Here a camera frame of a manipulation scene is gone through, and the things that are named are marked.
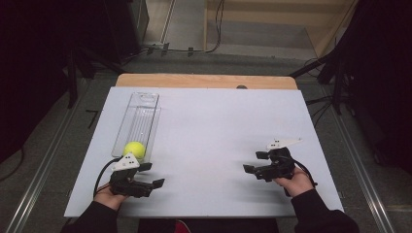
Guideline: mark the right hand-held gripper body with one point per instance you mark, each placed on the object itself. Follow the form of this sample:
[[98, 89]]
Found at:
[[278, 166]]

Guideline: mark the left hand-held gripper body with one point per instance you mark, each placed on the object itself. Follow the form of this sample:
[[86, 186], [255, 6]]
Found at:
[[127, 184]]

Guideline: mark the yellow tennis ball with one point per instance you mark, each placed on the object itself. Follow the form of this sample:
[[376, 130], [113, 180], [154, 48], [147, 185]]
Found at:
[[134, 150]]

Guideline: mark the clear plastic container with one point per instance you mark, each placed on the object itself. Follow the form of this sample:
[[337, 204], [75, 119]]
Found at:
[[137, 121]]

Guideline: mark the person's left hand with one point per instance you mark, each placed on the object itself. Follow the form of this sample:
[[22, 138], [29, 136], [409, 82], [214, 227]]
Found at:
[[108, 198]]

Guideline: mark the person's right hand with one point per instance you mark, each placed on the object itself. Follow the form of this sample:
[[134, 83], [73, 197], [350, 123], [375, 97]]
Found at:
[[296, 185]]

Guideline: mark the red cloth piece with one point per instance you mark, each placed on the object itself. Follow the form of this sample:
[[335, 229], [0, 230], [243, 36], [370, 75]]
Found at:
[[184, 227]]

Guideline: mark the white board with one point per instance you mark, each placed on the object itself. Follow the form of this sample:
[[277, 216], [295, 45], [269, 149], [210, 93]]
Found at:
[[200, 152]]

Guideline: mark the black metal stand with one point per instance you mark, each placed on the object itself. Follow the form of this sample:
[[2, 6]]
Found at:
[[73, 84], [336, 84]]

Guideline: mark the black curtain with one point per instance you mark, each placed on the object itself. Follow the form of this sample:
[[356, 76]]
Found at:
[[382, 81], [39, 64]]

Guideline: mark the metal floor rail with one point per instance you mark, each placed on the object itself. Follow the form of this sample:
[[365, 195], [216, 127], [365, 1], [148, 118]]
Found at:
[[42, 171], [362, 171]]

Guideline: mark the light wooden frame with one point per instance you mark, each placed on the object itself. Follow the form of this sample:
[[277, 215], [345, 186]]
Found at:
[[324, 35]]

